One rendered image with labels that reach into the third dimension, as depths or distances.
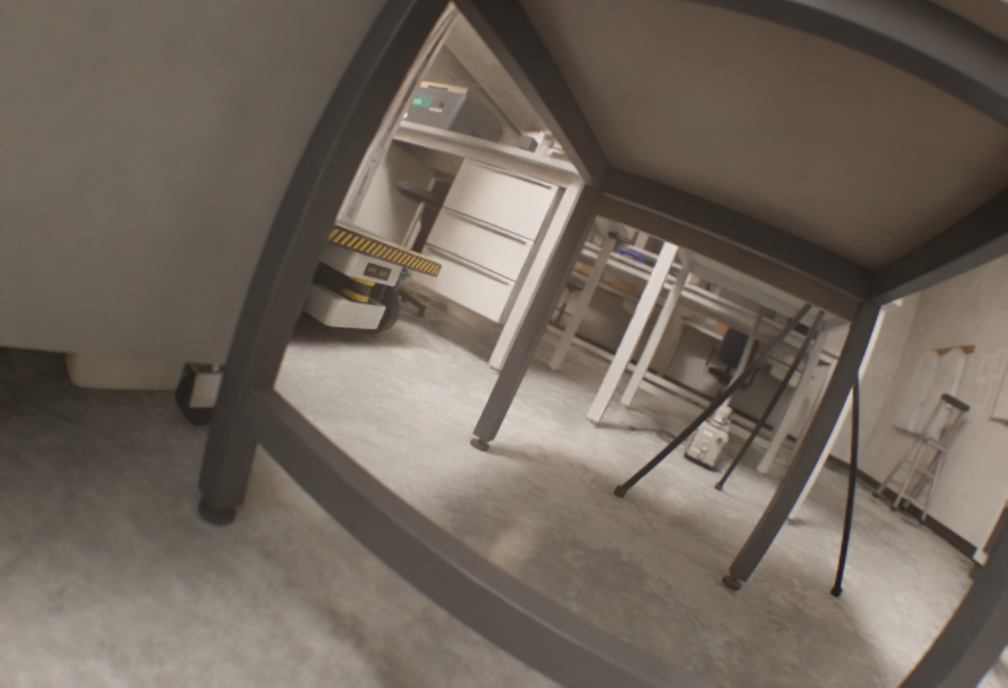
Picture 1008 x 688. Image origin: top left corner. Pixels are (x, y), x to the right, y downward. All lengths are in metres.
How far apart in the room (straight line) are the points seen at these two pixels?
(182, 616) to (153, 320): 0.30
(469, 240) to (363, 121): 1.61
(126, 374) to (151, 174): 0.35
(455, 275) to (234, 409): 1.62
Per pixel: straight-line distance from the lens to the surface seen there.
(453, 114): 2.37
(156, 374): 0.76
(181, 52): 0.48
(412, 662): 0.49
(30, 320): 0.51
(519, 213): 1.93
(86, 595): 0.46
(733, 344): 5.50
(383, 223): 2.73
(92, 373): 0.73
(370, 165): 1.64
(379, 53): 0.43
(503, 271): 1.89
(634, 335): 1.69
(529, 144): 2.00
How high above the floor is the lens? 0.36
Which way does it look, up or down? 3 degrees down
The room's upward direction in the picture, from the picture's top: 24 degrees clockwise
